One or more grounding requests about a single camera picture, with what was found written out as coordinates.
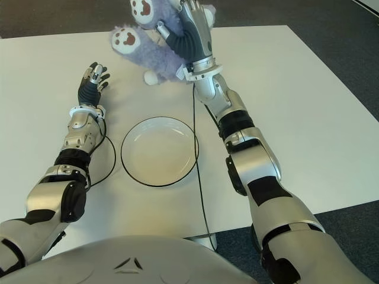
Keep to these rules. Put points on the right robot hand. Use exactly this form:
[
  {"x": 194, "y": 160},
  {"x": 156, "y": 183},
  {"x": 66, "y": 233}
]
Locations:
[{"x": 195, "y": 38}]

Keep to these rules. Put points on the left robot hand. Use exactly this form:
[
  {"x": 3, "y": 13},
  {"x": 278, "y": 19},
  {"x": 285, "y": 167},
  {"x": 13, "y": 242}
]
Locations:
[{"x": 89, "y": 91}]

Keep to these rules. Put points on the purple plush bunny doll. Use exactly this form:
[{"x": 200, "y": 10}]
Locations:
[{"x": 154, "y": 56}]

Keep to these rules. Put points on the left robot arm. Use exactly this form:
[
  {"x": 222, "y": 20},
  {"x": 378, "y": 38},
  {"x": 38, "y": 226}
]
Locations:
[{"x": 80, "y": 124}]

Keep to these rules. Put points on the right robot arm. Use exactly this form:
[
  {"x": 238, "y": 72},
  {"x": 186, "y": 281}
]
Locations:
[{"x": 257, "y": 159}]

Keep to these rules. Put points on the white plate black rim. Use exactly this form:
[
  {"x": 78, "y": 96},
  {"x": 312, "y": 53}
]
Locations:
[{"x": 160, "y": 154}]

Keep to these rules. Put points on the grey robot torso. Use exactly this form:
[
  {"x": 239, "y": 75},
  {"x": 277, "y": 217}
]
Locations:
[{"x": 118, "y": 260}]

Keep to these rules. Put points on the grey table leg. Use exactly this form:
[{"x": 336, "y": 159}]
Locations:
[{"x": 204, "y": 241}]

